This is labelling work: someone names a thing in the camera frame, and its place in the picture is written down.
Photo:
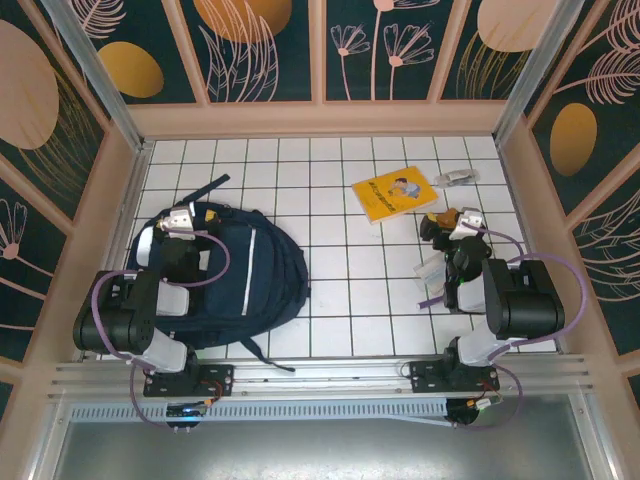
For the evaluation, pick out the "small orange notebook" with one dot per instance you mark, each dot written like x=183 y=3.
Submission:
x=446 y=218

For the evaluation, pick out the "clear pouch with banknotes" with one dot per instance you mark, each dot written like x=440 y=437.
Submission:
x=430 y=275

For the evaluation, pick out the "yellow picture book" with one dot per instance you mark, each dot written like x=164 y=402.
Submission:
x=395 y=197

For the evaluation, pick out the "navy blue backpack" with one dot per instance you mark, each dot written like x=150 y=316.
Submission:
x=270 y=280

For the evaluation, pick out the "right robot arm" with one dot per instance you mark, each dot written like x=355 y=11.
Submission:
x=530 y=305

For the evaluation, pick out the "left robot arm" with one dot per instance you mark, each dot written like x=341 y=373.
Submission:
x=115 y=320

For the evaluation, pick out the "purple pen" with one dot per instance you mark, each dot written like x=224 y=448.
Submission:
x=430 y=302

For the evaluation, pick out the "small green circuit board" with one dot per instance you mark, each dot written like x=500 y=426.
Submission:
x=185 y=411
x=482 y=402

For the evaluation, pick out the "grey metal sheet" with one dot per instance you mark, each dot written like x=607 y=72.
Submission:
x=325 y=450

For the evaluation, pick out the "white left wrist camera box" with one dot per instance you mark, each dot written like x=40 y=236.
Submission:
x=180 y=220

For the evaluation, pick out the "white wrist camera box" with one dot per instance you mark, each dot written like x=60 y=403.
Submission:
x=180 y=220
x=467 y=221

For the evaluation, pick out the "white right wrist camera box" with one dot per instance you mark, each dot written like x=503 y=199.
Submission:
x=467 y=221

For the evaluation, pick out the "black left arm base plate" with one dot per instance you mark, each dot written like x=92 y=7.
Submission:
x=220 y=375

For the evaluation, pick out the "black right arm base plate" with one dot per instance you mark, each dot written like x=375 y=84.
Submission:
x=425 y=375

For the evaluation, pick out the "aluminium frame post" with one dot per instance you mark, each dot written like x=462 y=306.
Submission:
x=102 y=75
x=532 y=75

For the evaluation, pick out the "aluminium mounting rail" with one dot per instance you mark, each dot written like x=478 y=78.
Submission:
x=325 y=380

